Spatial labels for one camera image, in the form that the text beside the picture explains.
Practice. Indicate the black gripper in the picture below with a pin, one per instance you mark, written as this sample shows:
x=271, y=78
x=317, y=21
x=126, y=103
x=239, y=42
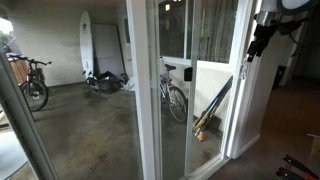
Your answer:
x=262, y=36

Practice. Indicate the white sliding glass door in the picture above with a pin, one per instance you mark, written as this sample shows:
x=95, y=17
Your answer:
x=219, y=30

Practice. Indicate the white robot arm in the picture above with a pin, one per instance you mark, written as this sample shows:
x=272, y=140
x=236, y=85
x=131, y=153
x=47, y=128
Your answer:
x=269, y=20

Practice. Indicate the black lock box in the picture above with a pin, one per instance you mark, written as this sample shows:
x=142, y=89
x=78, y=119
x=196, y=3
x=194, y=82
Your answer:
x=188, y=74

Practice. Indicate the blue white bicycle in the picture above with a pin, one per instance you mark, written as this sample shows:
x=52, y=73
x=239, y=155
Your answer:
x=173, y=96

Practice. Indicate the orange blue bottle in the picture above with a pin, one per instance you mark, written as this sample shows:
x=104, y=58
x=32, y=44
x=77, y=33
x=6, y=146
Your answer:
x=201, y=136

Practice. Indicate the cardboard box corner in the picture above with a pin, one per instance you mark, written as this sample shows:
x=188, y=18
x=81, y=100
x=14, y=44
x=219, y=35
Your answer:
x=315, y=148

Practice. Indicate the red black tool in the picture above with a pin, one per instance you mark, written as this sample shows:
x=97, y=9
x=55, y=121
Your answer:
x=295, y=170

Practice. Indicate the grey leaning board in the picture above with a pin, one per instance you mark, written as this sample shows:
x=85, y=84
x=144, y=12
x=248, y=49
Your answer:
x=107, y=49

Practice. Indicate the black bags pile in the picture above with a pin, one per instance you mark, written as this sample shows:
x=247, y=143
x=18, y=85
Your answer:
x=107, y=82

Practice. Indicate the white surfboard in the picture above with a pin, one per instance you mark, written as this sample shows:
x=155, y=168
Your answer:
x=86, y=45

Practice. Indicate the dark bicycle with crate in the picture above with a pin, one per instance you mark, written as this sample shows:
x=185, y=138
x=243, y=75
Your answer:
x=34, y=88

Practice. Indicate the white fixed door frame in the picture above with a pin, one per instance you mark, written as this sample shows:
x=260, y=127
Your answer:
x=143, y=21

